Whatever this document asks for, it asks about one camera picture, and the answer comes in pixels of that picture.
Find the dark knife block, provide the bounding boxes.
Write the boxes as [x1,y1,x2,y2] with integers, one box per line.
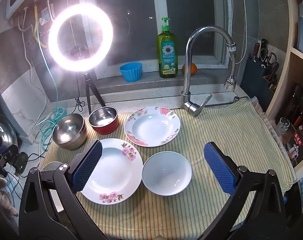
[243,58,272,105]

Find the metal shower hose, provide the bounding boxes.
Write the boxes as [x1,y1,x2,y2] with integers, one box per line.
[230,0,248,64]

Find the teal hose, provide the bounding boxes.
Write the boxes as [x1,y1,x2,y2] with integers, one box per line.
[35,17,67,147]

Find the plate with large red flowers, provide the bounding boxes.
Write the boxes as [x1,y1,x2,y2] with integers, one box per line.
[124,106,181,147]

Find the teal round power strip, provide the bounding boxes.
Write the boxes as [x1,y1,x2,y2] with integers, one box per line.
[51,107,67,118]

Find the stainless steel bowl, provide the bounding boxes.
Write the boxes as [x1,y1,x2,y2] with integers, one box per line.
[52,113,87,150]

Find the white ring light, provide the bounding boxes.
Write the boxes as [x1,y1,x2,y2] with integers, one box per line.
[48,4,113,74]

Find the orange fruit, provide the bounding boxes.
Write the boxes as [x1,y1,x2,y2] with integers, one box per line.
[182,63,197,75]

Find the black ring light cable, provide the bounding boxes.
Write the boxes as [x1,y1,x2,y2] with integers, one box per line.
[75,75,85,112]

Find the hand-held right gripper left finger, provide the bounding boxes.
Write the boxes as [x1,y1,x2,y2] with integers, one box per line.
[19,140,103,240]

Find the dark glass bottle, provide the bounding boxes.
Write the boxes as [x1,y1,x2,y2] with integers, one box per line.
[284,82,303,128]

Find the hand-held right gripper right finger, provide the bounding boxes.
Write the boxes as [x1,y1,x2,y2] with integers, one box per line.
[204,142,288,240]

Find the green dish soap bottle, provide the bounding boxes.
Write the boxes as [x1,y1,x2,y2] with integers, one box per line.
[156,17,179,79]

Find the plate with small pink flowers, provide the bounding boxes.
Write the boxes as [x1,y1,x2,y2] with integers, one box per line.
[76,138,143,205]

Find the yellow hose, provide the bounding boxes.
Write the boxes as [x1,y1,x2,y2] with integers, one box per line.
[33,5,47,48]

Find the chrome kitchen faucet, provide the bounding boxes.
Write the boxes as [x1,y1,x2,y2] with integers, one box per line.
[180,26,236,117]

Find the white cable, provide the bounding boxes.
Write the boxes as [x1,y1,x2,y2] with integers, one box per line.
[16,15,52,128]

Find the black-handled scissors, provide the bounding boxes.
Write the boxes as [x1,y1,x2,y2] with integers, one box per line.
[260,52,277,67]

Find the person's left hand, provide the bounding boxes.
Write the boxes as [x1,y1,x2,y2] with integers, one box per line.
[0,177,18,217]

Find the blue ribbed cup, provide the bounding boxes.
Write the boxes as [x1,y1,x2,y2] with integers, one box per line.
[120,62,143,83]

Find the yellow striped towel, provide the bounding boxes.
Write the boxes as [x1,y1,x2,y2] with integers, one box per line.
[39,97,296,240]

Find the white ceramic bowl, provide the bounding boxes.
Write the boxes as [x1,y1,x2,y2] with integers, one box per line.
[142,151,193,196]

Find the wooden shelf unit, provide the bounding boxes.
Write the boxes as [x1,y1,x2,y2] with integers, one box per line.
[264,0,303,180]

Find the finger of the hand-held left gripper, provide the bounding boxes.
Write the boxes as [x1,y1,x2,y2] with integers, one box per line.
[0,145,18,166]

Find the dark green round object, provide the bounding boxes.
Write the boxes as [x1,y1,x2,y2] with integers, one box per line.
[13,152,29,175]

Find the red steel-lined bowl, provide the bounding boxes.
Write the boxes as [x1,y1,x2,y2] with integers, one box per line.
[88,106,119,135]

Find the clear drinking glass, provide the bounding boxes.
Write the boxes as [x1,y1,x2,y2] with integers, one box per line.
[275,117,291,137]

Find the red printed box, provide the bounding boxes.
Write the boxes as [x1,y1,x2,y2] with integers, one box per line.
[284,124,303,168]

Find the white wall outlet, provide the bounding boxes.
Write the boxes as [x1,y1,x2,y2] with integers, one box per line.
[39,7,54,25]

